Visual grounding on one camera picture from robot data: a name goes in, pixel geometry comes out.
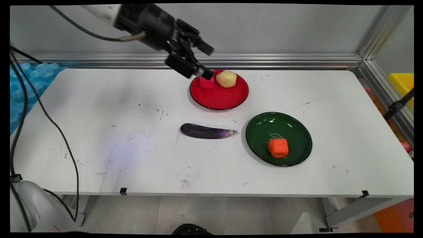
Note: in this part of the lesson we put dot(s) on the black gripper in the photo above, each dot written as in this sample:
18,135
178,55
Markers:
148,23

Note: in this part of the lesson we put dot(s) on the pink sponge cube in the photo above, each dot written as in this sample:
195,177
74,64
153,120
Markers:
206,82

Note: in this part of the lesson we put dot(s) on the yellow potato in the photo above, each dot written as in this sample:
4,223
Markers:
226,79

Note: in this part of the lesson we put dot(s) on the red round plate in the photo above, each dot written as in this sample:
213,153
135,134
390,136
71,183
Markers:
218,97

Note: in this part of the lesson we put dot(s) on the purple eggplant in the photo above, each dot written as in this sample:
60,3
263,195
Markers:
205,131

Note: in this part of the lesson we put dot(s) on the green round plate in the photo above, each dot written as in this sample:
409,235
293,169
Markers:
290,132

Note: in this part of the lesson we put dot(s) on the small black table clip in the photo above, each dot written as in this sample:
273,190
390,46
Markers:
123,191
365,193

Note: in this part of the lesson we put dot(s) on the black round floor object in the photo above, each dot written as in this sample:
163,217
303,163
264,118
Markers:
191,229

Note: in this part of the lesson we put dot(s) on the blue bubble wrap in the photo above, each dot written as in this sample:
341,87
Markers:
23,86

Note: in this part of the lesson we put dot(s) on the white table leg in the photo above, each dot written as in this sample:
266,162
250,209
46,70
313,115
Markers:
81,208

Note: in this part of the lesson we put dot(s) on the black stand clamp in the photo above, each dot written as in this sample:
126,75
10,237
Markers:
396,105

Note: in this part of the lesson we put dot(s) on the yellow plastic bin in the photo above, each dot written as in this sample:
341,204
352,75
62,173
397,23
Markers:
403,84

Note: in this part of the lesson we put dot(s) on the grey table leg brace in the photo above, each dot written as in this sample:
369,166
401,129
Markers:
357,210

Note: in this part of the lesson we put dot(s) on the small red object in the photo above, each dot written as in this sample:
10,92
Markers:
404,144

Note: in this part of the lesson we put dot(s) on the orange box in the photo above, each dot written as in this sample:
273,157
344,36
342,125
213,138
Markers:
395,216

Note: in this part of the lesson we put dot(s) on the horizontal aluminium frame rail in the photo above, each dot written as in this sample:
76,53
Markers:
264,61

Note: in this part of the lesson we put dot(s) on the aluminium corner frame post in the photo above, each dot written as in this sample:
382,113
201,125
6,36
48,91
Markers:
383,29

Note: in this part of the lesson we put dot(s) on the aluminium side frame rail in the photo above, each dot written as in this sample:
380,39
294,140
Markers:
386,96

